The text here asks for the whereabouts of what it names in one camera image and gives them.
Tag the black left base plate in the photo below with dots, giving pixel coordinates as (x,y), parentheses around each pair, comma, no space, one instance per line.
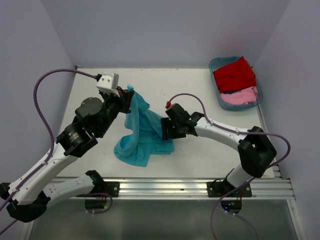
(109,188)

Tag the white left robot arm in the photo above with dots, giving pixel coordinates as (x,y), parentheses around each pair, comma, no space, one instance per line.
(31,195)

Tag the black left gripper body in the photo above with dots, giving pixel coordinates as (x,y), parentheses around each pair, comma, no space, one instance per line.
(113,104)

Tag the aluminium mounting rail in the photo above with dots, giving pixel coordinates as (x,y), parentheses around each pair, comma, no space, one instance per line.
(174,188)

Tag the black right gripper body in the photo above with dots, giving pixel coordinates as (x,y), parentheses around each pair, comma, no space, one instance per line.
(174,130)

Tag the pink t shirt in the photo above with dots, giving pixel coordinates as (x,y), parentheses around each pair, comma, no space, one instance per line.
(242,97)

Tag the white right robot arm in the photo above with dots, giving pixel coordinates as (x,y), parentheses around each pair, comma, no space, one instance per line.
(255,150)

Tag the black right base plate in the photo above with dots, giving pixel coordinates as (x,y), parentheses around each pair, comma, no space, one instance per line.
(217,189)

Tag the turquoise t shirt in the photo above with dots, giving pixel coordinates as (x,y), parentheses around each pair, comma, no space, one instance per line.
(146,138)

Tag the teal plastic basket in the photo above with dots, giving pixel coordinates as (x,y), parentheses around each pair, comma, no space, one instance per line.
(219,62)

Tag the red t shirt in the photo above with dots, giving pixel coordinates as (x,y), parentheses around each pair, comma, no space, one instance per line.
(235,76)

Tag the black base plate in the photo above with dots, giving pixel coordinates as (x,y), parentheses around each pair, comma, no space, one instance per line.
(109,188)
(217,189)

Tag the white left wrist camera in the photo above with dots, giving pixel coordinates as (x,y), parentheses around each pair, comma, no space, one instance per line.
(108,83)

